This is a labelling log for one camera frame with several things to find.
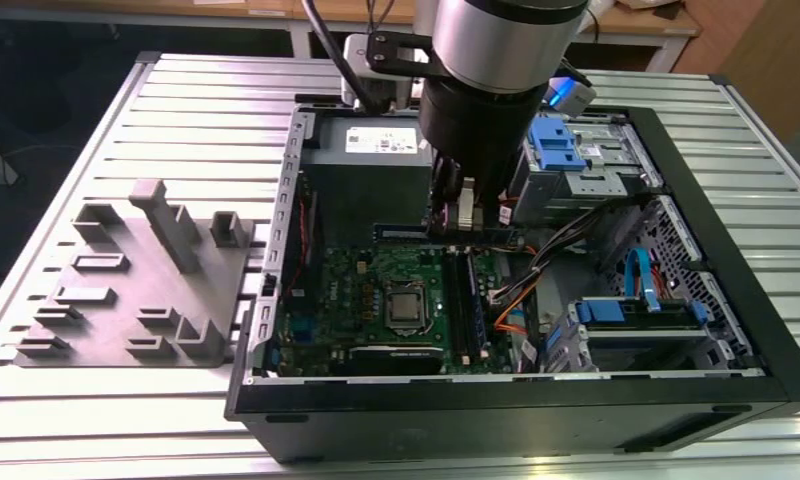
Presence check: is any black camera cable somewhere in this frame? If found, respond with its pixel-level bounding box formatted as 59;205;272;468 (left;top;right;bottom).
301;0;392;114

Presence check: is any hard disk in blue carrier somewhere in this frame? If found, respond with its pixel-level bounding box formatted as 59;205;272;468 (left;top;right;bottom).
570;297;712;334

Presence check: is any brown wooden cabinet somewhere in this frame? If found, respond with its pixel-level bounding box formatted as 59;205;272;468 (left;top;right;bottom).
672;0;800;151

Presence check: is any orange wire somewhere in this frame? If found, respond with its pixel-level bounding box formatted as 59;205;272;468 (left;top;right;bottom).
492;299;530;336

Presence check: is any black RAM slot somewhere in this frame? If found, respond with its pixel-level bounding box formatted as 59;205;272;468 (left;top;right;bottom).
443;248;467;365

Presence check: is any blue plastic drive latch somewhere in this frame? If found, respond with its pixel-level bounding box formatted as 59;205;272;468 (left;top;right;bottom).
524;117;586;172

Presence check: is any black PC case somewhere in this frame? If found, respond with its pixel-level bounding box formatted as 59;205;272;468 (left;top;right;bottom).
223;93;800;464

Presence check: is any silver CPU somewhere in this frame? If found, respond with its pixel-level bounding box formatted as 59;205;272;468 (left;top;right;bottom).
384;289;430;329

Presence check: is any blue flat data wire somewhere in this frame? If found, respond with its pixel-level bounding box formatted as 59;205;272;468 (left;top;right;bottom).
623;247;666;314

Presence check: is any metal disk bay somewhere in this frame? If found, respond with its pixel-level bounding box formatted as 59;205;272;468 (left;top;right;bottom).
546;299;755;374

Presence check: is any grey parts rack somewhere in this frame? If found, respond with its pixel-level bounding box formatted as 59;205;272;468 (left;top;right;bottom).
12;177;256;371

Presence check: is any wooden desk white frame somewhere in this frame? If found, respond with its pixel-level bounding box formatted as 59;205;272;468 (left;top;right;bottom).
225;0;703;76

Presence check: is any black graphics card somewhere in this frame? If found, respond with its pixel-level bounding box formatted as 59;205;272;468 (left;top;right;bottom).
330;344;446;376

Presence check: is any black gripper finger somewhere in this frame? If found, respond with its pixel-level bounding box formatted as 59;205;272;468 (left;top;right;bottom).
458;175;488;234
428;157;462;236

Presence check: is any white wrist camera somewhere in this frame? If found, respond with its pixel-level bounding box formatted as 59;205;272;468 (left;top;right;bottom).
544;75;600;115
342;33;432;109

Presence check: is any silver metal drive cage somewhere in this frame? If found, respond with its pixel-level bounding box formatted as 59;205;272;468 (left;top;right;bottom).
510;113;666;226

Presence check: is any green motherboard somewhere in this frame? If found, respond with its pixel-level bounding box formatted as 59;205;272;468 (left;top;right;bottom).
276;239;542;376

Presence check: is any grey power supply unit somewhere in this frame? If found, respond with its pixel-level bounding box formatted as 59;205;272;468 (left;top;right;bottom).
303;118;436;246

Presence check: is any black wire bundle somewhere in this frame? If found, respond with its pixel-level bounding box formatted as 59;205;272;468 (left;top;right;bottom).
486;202;642;306

